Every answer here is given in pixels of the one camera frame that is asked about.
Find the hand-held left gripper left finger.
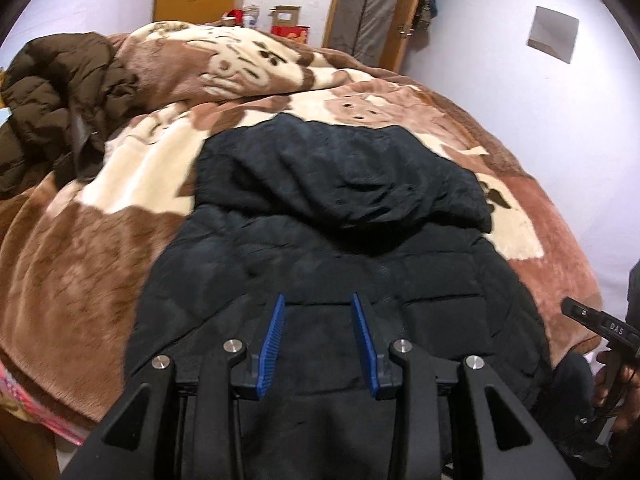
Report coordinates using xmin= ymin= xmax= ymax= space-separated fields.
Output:
xmin=62 ymin=292 xmax=287 ymax=480

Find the black puffer jacket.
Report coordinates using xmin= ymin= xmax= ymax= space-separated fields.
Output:
xmin=124 ymin=112 xmax=553 ymax=480

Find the grey door curtain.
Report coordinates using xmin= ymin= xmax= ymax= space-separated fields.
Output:
xmin=334 ymin=0 xmax=403 ymax=63

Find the wooden door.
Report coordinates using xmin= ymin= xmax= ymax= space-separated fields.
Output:
xmin=322 ymin=0 xmax=431 ymax=73

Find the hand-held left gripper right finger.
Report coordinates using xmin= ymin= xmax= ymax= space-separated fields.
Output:
xmin=351 ymin=292 xmax=576 ymax=480

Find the person's right hand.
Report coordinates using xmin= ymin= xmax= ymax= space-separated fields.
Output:
xmin=592 ymin=350 xmax=640 ymax=435

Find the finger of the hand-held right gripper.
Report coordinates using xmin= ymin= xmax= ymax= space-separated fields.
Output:
xmin=561 ymin=297 xmax=607 ymax=335

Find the brown printed blanket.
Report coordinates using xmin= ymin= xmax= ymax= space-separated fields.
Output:
xmin=0 ymin=20 xmax=603 ymax=431

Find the wooden bed frame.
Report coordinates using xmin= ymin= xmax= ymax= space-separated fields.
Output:
xmin=0 ymin=410 xmax=61 ymax=480

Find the red box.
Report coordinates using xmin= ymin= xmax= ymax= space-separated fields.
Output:
xmin=270 ymin=25 xmax=310 ymax=46

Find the cardboard box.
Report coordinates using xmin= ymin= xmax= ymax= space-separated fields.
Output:
xmin=268 ymin=6 xmax=302 ymax=28

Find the pink patterned sheet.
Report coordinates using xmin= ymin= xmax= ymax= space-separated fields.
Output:
xmin=0 ymin=355 xmax=86 ymax=448

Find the hanging cloth bag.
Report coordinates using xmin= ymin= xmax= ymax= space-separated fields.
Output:
xmin=412 ymin=0 xmax=437 ymax=32

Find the brown puffer jacket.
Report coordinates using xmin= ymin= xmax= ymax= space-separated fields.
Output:
xmin=0 ymin=32 xmax=138 ymax=201

